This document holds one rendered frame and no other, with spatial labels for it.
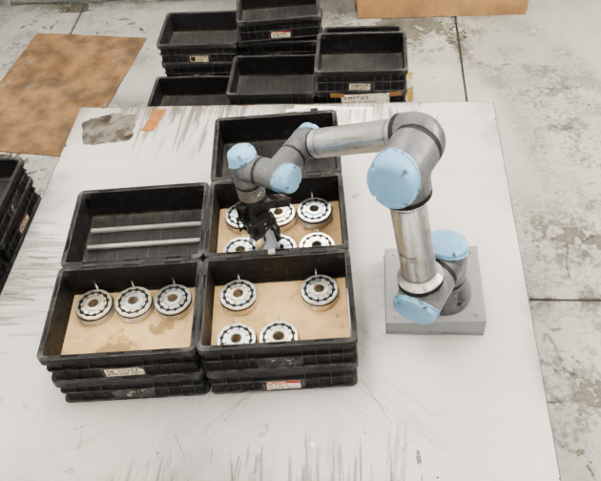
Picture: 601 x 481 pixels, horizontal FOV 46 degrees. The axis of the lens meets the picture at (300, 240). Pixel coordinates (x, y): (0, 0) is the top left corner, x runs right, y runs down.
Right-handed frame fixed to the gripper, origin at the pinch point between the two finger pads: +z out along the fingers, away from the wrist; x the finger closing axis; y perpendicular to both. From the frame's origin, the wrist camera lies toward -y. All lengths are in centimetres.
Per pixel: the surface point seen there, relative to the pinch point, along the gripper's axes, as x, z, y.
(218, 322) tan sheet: 7.1, 3.2, 27.7
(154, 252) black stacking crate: -26.2, -0.9, 24.0
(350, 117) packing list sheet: -35, 11, -71
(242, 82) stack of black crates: -122, 32, -87
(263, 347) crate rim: 28.5, -3.8, 28.8
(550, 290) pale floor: 35, 91, -103
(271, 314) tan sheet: 15.9, 4.3, 16.6
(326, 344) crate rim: 39.1, -2.4, 17.8
